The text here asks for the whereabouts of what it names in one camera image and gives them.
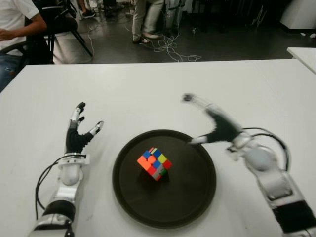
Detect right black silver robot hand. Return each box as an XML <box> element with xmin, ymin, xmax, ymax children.
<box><xmin>181</xmin><ymin>93</ymin><xmax>244</xmax><ymax>146</ymax></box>

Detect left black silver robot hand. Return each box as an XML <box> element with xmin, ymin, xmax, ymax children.
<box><xmin>64</xmin><ymin>101</ymin><xmax>104</xmax><ymax>156</ymax></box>

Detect multicoloured Rubik's cube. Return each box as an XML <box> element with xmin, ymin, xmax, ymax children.
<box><xmin>137</xmin><ymin>147</ymin><xmax>173</xmax><ymax>182</ymax></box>

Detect dark brown round plate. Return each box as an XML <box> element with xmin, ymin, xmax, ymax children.
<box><xmin>112</xmin><ymin>129</ymin><xmax>217</xmax><ymax>229</ymax></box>

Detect white side table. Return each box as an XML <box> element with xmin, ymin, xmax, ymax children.
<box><xmin>286</xmin><ymin>47</ymin><xmax>316</xmax><ymax>75</ymax></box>

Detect black office chair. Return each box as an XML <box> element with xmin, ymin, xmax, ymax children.
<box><xmin>32</xmin><ymin>0</ymin><xmax>94</xmax><ymax>65</ymax></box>

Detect white standing robot legs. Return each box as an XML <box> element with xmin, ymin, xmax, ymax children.
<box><xmin>164</xmin><ymin>0</ymin><xmax>182</xmax><ymax>32</ymax></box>

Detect person with black sneakers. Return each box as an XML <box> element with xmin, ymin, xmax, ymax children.
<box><xmin>78</xmin><ymin>0</ymin><xmax>96</xmax><ymax>19</ymax></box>

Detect person in white shirt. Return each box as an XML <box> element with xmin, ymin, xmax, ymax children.
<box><xmin>0</xmin><ymin>0</ymin><xmax>47</xmax><ymax>92</ymax></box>

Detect white box cabinet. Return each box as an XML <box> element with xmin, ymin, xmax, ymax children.
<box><xmin>280</xmin><ymin>0</ymin><xmax>316</xmax><ymax>34</ymax></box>

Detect walking person beige trousers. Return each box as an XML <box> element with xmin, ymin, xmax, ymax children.
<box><xmin>131</xmin><ymin>0</ymin><xmax>165</xmax><ymax>45</ymax></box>

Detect left arm black cables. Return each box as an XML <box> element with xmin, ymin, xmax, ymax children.
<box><xmin>36</xmin><ymin>157</ymin><xmax>67</xmax><ymax>215</ymax></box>

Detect arm black cables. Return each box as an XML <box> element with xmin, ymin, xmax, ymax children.
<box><xmin>243</xmin><ymin>127</ymin><xmax>290</xmax><ymax>171</ymax></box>
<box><xmin>36</xmin><ymin>157</ymin><xmax>67</xmax><ymax>215</ymax></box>

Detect right arm black cables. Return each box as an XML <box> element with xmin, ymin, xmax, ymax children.
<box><xmin>243</xmin><ymin>127</ymin><xmax>290</xmax><ymax>171</ymax></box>

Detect tangled white floor cable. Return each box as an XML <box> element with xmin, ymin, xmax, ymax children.
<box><xmin>124</xmin><ymin>23</ymin><xmax>202</xmax><ymax>63</ymax></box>

